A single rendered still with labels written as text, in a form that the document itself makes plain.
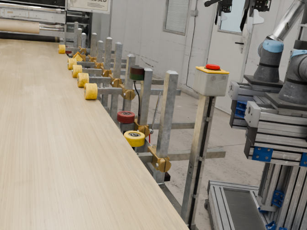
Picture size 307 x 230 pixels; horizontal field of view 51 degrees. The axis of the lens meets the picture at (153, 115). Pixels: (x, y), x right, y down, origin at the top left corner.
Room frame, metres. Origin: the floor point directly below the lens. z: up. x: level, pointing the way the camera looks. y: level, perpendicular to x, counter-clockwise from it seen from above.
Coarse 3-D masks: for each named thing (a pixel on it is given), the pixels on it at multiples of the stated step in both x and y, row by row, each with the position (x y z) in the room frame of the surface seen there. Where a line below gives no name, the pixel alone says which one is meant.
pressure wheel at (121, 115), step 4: (120, 112) 1.39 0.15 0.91; (124, 112) 1.40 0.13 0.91; (128, 112) 1.41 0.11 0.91; (132, 112) 1.41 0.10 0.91; (120, 116) 1.35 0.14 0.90; (124, 116) 1.34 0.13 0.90; (128, 116) 1.35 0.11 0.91; (132, 116) 1.36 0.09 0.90; (120, 120) 1.35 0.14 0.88; (124, 120) 1.34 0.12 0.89; (128, 120) 1.35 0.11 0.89; (132, 120) 1.36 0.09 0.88; (124, 132) 1.38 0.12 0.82
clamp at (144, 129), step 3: (135, 120) 1.40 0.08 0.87; (135, 123) 1.38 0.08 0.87; (135, 126) 1.37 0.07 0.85; (138, 126) 1.34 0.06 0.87; (141, 126) 1.34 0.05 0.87; (144, 126) 1.34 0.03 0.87; (147, 126) 1.35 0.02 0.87; (135, 129) 1.37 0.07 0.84; (138, 129) 1.34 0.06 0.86; (141, 129) 1.32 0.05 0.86; (144, 129) 1.33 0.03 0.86; (147, 129) 1.33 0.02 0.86; (144, 132) 1.33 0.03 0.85; (147, 132) 1.33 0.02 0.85; (147, 135) 1.33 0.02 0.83
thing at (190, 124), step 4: (120, 124) 1.39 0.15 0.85; (124, 124) 1.37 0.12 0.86; (128, 124) 1.37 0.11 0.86; (132, 124) 1.38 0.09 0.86; (148, 124) 1.41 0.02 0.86; (156, 124) 1.43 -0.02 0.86; (172, 124) 1.46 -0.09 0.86; (176, 124) 1.46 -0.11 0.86; (180, 124) 1.47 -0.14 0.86; (184, 124) 1.48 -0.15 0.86; (188, 124) 1.49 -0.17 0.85; (192, 124) 1.50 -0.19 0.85; (120, 128) 1.38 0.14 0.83; (124, 128) 1.36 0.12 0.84; (128, 128) 1.37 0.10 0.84; (132, 128) 1.38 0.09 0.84; (148, 128) 1.41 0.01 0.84; (156, 128) 1.43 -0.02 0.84; (172, 128) 1.46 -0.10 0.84; (176, 128) 1.47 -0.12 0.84; (180, 128) 1.47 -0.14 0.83; (184, 128) 1.48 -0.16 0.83; (188, 128) 1.49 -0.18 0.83; (192, 128) 1.50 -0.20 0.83
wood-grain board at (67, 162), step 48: (0, 48) 2.83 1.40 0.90; (48, 48) 3.18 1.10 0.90; (0, 96) 1.44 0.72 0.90; (48, 96) 1.53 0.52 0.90; (0, 144) 0.93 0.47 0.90; (48, 144) 0.97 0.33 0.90; (96, 144) 1.02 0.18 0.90; (0, 192) 0.67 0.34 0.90; (48, 192) 0.70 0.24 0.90; (96, 192) 0.72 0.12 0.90; (144, 192) 0.75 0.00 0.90
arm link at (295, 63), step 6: (294, 54) 1.46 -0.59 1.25; (300, 54) 1.43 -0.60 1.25; (306, 54) 1.42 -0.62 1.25; (294, 60) 1.45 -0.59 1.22; (300, 60) 1.41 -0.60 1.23; (294, 66) 1.43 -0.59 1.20; (288, 72) 1.47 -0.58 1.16; (294, 72) 1.43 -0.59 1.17; (294, 78) 1.43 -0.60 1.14; (300, 78) 1.42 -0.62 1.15
